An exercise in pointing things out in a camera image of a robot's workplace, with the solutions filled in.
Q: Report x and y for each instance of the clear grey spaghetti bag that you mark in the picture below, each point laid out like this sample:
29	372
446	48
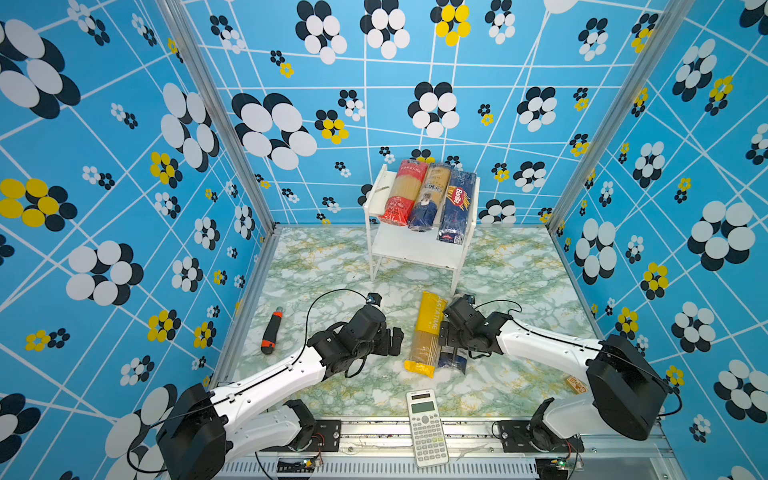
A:
455	357

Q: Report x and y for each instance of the red black utility knife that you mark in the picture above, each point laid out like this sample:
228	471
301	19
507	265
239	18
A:
269	338

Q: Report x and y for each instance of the white two-tier shelf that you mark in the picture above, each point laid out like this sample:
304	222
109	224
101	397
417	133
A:
386	241

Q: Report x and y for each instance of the blue Barilla pasta box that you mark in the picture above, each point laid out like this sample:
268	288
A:
457	207

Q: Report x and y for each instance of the small wooden block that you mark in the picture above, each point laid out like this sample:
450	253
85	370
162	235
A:
576	385

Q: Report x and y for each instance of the red spaghetti bag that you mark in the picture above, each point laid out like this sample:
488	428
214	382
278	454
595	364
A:
404	192

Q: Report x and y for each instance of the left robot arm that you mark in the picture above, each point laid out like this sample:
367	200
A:
207	429

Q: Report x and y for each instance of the aluminium front rail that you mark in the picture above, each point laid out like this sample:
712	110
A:
386	448

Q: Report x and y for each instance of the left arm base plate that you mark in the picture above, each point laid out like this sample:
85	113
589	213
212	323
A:
325	437

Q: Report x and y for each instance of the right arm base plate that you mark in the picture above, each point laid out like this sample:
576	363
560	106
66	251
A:
517	436

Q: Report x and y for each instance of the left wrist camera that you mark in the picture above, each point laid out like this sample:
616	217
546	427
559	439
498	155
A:
374	299

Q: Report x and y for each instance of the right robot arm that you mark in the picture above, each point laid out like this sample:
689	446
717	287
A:
624	393

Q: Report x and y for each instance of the white calculator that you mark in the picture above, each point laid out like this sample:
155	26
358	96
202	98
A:
426	427

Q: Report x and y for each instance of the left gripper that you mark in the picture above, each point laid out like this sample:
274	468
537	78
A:
386	349

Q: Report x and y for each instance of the blue clear spaghetti bag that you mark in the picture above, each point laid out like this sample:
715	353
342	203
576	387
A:
430	197

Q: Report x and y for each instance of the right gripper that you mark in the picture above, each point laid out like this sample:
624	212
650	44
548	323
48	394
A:
450	332

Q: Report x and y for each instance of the yellow pasta bag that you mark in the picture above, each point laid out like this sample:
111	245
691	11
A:
425	348

